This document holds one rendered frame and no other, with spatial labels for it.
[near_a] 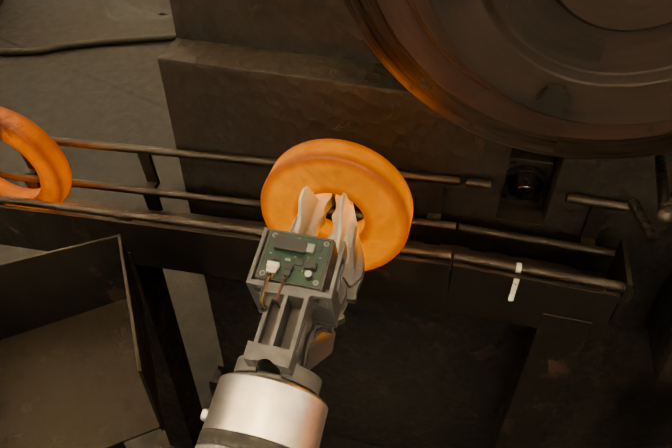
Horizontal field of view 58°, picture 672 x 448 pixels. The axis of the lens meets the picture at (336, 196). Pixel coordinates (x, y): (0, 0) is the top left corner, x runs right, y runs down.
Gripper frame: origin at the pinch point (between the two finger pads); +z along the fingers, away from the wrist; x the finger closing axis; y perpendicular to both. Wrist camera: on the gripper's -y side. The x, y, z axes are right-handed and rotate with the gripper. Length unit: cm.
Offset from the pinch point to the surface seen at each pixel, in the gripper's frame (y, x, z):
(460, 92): 8.4, -10.5, 8.0
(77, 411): -18.6, 26.5, -22.7
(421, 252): -15.1, -8.7, 3.4
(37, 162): -13.5, 45.0, 6.0
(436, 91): 6.7, -8.2, 9.3
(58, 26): -127, 175, 145
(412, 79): 7.7, -5.8, 9.6
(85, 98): -113, 130, 96
